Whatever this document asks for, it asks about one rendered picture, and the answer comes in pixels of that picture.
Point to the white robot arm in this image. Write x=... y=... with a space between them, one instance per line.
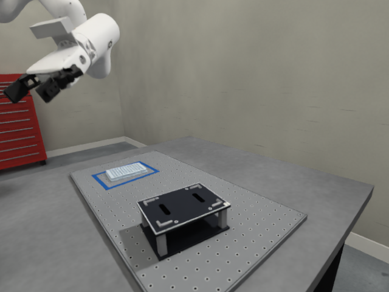
x=96 y=35

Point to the blue tape rectangle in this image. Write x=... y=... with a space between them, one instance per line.
x=107 y=188

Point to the black raised plate nest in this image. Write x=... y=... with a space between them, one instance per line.
x=185 y=215

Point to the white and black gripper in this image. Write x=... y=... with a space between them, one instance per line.
x=71 y=58

